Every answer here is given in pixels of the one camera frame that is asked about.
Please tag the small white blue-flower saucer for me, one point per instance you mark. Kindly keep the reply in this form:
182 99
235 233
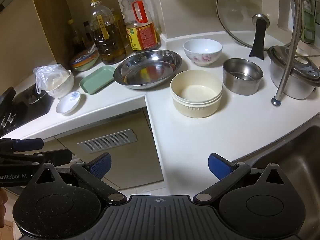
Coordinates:
68 103

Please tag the plain white bowl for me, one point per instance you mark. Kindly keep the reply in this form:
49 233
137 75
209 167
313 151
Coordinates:
65 87

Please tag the colourful lidded bowl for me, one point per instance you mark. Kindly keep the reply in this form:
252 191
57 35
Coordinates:
83 61

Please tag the person's left hand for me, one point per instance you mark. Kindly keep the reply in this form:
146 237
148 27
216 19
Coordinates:
2 205

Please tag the small dark bottle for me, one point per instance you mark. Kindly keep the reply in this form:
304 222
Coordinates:
75 37
88 36

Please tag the clear plastic bag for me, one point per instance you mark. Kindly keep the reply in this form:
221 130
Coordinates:
48 76

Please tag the steel pot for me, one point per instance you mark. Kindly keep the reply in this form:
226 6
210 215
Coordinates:
295 87

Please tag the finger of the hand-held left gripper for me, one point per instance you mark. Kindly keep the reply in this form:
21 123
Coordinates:
53 156
26 144

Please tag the cream plastic bowl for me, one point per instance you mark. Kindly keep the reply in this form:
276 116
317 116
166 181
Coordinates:
196 97

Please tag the black gas stove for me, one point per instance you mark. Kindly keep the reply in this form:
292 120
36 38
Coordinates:
27 112

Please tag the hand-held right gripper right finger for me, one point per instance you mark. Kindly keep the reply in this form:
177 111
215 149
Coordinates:
220 166

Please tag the green hanging holder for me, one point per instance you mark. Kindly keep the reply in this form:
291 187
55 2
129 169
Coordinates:
308 12

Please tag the white floral ceramic bowl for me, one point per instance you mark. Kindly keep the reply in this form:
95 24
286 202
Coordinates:
202 50

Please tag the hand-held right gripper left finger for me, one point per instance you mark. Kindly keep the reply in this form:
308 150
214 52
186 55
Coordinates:
101 166

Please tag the dark oil bottle yellow cap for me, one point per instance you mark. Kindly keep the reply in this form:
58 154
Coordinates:
107 37

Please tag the large shallow steel plate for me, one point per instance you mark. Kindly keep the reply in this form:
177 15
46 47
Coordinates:
147 71

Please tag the beige cabinet door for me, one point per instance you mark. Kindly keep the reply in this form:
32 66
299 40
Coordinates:
140 165

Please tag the straight-sided steel bowl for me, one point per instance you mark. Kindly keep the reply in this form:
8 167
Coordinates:
242 80

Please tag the steel sink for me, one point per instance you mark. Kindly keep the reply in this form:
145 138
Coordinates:
295 152

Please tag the green rectangular tray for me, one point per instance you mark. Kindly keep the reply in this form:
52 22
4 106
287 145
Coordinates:
97 81

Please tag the metal cabinet vent grille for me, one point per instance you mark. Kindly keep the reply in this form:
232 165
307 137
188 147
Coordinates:
107 141

